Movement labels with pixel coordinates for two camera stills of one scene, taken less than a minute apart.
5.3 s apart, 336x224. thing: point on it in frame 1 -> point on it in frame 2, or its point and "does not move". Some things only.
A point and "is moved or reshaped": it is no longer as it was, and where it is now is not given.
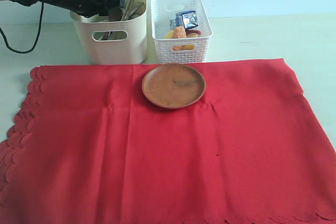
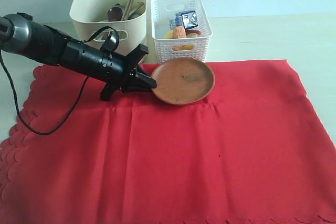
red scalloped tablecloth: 86,146 does not move
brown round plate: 173,86 is moved or reshaped
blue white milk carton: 186,19 does not move
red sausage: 196,31 does not move
